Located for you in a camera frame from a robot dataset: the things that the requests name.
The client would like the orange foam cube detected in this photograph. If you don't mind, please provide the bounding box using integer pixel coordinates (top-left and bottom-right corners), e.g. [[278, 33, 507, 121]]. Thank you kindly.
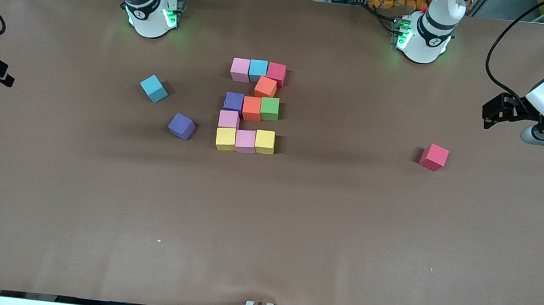
[[241, 96, 263, 123], [253, 75, 279, 99]]

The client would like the yellow foam cube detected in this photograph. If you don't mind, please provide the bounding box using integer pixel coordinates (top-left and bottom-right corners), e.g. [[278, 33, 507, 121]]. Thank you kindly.
[[215, 126, 238, 153], [254, 129, 277, 156]]

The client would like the red foam cube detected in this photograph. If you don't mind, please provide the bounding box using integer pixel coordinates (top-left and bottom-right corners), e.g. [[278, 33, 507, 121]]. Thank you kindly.
[[265, 62, 288, 88], [418, 142, 450, 173]]

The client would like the cyan foam cube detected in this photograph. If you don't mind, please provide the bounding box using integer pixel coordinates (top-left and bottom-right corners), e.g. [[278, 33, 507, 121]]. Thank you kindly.
[[137, 73, 171, 105], [248, 59, 269, 84]]

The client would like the green foam cube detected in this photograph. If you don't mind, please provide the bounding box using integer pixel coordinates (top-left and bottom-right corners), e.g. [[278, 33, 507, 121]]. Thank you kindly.
[[259, 96, 281, 122]]

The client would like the purple foam cube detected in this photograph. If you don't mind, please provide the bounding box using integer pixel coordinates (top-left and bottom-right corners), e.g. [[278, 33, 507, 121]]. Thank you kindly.
[[223, 91, 245, 115], [166, 112, 199, 142]]

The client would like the pink foam cube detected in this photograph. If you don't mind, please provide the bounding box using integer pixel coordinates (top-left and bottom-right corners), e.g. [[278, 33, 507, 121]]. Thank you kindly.
[[218, 110, 241, 130], [234, 129, 258, 155], [229, 57, 252, 83]]

